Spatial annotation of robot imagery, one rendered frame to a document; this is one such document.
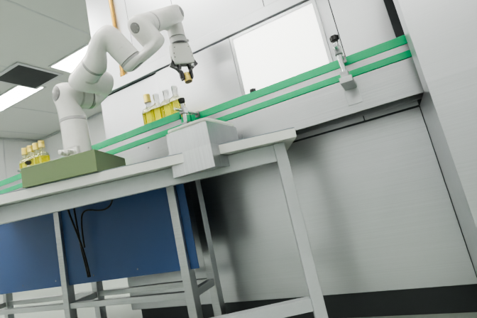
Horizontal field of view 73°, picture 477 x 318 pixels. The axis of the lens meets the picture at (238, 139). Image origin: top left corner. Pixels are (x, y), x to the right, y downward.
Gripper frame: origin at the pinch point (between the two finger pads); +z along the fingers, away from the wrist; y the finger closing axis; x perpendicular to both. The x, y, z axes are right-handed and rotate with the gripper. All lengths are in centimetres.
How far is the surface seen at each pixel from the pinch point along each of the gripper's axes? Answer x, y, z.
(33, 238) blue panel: -75, 77, 58
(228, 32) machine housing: 3.5, -25.3, -18.5
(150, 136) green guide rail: -5.6, 21.2, 24.0
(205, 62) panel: -7.3, -14.7, -8.2
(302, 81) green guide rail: 43, -28, 20
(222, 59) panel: 0.5, -20.2, -6.2
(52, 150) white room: -637, 69, -64
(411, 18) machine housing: 84, -35, 16
